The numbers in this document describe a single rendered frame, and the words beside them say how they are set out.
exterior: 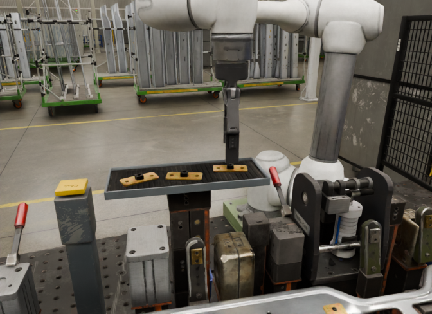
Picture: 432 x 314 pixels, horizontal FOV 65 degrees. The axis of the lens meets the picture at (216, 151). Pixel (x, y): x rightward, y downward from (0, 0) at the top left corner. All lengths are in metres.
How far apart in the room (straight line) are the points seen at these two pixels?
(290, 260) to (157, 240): 0.29
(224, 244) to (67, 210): 0.35
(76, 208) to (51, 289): 0.52
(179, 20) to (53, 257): 0.99
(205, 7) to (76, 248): 0.60
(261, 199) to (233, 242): 0.64
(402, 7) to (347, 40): 2.18
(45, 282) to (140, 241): 0.69
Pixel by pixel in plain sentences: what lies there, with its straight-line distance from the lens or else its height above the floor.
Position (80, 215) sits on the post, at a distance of 0.82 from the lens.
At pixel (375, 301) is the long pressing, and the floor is 1.00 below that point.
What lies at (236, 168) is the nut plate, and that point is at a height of 1.16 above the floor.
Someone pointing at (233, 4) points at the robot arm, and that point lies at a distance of 0.72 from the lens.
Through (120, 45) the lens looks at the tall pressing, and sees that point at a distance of 10.08.
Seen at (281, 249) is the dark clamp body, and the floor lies 1.05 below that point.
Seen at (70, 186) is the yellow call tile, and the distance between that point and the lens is 0.82.
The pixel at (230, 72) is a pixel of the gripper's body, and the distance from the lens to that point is 0.74.
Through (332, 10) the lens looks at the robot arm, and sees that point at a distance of 1.22.
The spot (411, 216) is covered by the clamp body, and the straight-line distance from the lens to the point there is 0.94.
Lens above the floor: 1.49
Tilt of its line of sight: 20 degrees down
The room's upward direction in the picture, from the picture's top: straight up
